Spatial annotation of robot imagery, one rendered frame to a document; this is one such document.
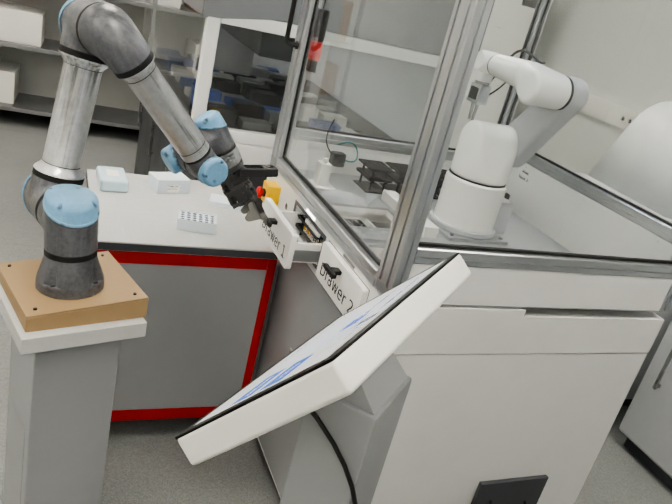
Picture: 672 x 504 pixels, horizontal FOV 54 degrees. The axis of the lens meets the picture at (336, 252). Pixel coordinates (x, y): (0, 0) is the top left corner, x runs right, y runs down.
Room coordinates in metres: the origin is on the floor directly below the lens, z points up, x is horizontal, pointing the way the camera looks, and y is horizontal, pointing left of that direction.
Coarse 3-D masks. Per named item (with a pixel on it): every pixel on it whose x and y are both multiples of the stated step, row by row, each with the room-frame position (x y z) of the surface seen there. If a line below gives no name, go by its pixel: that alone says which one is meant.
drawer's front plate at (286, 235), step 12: (264, 204) 1.97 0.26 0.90; (276, 216) 1.85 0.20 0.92; (264, 228) 1.93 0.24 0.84; (276, 228) 1.83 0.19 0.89; (288, 228) 1.75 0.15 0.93; (276, 240) 1.81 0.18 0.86; (288, 240) 1.73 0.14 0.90; (276, 252) 1.80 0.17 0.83; (288, 252) 1.72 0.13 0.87; (288, 264) 1.72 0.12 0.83
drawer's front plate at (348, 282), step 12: (324, 252) 1.71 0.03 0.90; (336, 252) 1.67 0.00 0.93; (336, 264) 1.63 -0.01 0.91; (324, 276) 1.67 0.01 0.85; (348, 276) 1.55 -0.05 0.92; (348, 288) 1.54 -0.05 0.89; (360, 288) 1.49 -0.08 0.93; (336, 300) 1.58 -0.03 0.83; (348, 300) 1.52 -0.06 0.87; (360, 300) 1.47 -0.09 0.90
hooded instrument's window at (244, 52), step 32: (160, 0) 3.56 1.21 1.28; (160, 32) 3.43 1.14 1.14; (192, 32) 2.68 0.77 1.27; (224, 32) 2.55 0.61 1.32; (256, 32) 2.61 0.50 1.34; (160, 64) 3.31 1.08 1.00; (192, 64) 2.60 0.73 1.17; (224, 64) 2.56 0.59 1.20; (256, 64) 2.62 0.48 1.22; (288, 64) 2.67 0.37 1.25; (192, 96) 2.54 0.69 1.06; (224, 96) 2.57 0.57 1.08; (256, 96) 2.63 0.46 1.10; (256, 128) 2.64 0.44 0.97
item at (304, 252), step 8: (288, 216) 1.98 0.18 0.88; (296, 216) 1.99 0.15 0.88; (296, 232) 1.97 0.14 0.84; (304, 240) 1.92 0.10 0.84; (296, 248) 1.74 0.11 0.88; (304, 248) 1.76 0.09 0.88; (312, 248) 1.77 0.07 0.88; (320, 248) 1.78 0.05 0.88; (296, 256) 1.74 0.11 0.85; (304, 256) 1.76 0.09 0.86; (312, 256) 1.77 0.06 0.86
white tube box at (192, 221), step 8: (184, 216) 1.97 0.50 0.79; (192, 216) 1.99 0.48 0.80; (200, 216) 2.01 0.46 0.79; (208, 216) 2.02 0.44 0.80; (216, 216) 2.03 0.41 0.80; (184, 224) 1.94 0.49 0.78; (192, 224) 1.94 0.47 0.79; (200, 224) 1.95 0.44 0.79; (208, 224) 1.96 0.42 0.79; (216, 224) 1.96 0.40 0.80; (200, 232) 1.95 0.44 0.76; (208, 232) 1.96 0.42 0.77
